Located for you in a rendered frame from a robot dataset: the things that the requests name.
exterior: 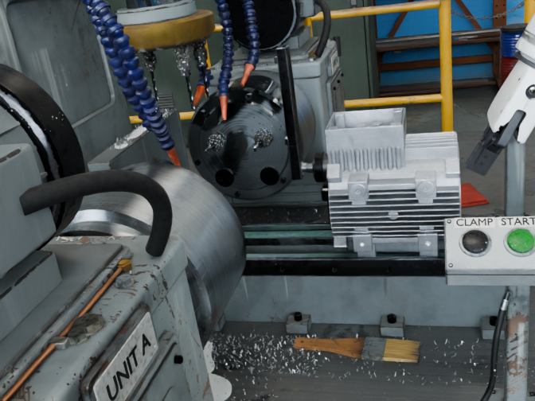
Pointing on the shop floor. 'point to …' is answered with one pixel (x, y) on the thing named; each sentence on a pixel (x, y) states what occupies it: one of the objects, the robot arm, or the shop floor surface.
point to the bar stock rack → (491, 36)
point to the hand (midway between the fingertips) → (481, 159)
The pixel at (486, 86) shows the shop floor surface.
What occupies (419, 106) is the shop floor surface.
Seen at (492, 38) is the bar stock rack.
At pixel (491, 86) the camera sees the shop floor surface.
